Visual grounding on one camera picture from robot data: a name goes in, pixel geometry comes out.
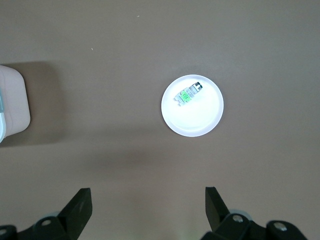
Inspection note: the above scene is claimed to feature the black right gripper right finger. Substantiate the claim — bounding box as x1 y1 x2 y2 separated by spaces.
200 185 308 240

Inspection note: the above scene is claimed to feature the green and white switch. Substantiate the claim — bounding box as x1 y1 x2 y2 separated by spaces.
173 81 204 108

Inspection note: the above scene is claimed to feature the pink round plate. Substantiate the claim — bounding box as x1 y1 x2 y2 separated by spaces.
160 73 225 138

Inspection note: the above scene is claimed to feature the white lidded storage box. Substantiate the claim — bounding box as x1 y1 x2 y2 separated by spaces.
0 64 32 147

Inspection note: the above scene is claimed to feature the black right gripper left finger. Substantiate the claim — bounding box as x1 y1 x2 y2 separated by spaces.
0 187 93 240

